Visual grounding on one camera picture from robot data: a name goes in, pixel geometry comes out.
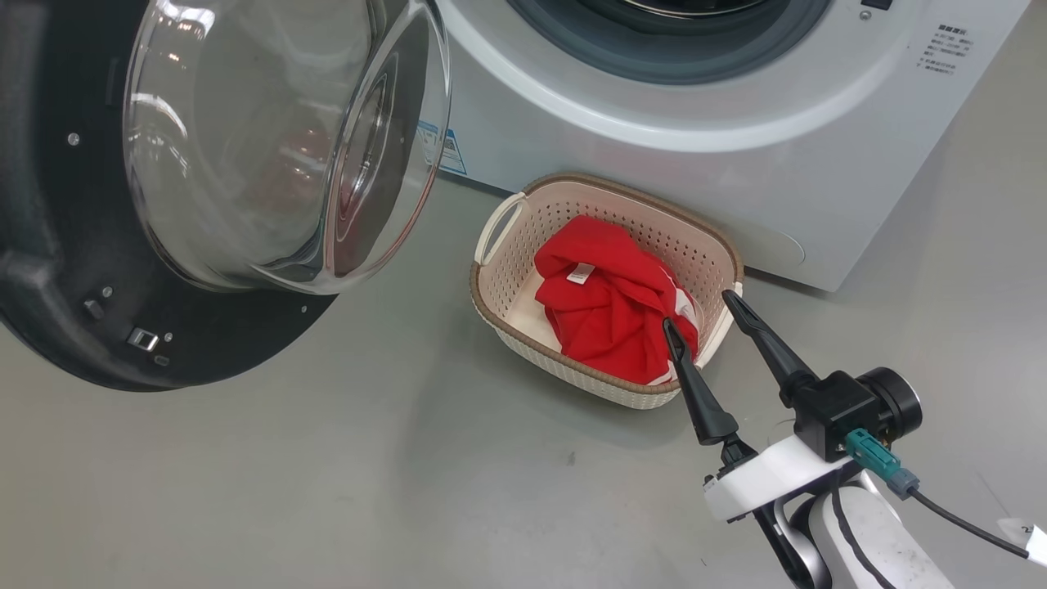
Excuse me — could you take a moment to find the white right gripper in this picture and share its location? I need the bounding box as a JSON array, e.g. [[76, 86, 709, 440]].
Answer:
[[663, 289, 860, 524]]

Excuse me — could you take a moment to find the red and white garment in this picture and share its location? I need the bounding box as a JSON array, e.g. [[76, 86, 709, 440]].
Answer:
[[533, 214, 701, 387]]

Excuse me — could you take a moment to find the cream laundry basket brown rim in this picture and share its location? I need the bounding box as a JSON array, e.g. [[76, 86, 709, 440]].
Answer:
[[470, 172, 744, 410]]

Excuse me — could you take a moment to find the white front-load washing machine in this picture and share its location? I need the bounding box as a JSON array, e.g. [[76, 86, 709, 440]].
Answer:
[[417, 0, 1031, 293]]

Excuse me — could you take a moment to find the blue energy label sticker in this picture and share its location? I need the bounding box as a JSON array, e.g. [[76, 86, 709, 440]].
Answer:
[[417, 121, 469, 177]]

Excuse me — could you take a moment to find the right camera cable teal plug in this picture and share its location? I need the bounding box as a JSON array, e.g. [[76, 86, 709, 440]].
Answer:
[[843, 428, 1033, 561]]

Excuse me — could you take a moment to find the white cable tag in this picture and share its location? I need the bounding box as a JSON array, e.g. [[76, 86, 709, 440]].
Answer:
[[998, 517, 1047, 569]]

